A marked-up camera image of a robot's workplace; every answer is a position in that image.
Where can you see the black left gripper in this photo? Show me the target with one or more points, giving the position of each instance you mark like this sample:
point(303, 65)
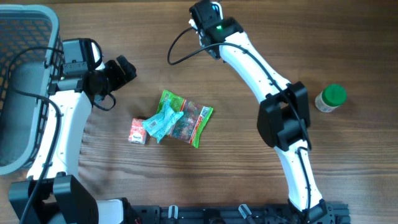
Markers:
point(119, 77)

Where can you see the teal white tissue pack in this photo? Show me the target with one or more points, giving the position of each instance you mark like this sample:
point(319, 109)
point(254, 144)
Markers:
point(161, 123)

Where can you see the red white small box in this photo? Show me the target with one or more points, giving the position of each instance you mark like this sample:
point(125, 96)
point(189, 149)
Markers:
point(137, 133)

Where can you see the green candy bag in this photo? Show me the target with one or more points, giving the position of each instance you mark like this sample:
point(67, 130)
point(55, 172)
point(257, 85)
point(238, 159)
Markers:
point(195, 117)

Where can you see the grey plastic shopping basket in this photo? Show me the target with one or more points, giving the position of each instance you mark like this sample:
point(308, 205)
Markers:
point(30, 56)

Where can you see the green lid jar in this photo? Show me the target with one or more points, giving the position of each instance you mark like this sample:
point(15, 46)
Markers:
point(332, 97)

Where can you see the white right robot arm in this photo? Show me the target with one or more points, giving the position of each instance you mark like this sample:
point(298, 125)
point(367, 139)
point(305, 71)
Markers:
point(283, 117)

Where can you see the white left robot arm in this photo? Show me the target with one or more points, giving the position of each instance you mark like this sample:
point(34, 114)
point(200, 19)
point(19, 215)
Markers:
point(52, 192)

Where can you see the white barcode scanner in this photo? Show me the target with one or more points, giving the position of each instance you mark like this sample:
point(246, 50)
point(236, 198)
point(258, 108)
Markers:
point(217, 8)

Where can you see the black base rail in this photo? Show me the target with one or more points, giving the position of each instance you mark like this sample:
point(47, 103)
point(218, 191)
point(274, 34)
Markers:
point(326, 213)

